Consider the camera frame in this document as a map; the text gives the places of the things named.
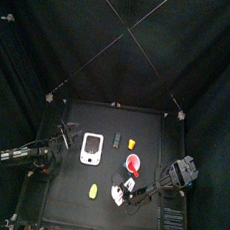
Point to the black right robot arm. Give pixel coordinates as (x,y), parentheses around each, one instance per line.
(177,174)

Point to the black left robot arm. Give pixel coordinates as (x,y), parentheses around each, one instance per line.
(15,153)

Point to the dark green sushi roll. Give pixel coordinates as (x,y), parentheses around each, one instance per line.
(116,140)

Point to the small blue toy piece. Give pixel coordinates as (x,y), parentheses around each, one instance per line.
(124,165)

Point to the red cup with white rim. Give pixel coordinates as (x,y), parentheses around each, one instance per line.
(133,163)

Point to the yellow toy corn cob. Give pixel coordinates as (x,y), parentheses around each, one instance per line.
(93,191)

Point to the small yellow block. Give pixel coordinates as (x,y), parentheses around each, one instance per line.
(131,144)

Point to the white text label sticker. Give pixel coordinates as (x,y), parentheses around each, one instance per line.
(172,222)

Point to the grey metal frame bracket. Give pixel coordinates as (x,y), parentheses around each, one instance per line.
(115,104)
(8,17)
(11,224)
(181,115)
(49,97)

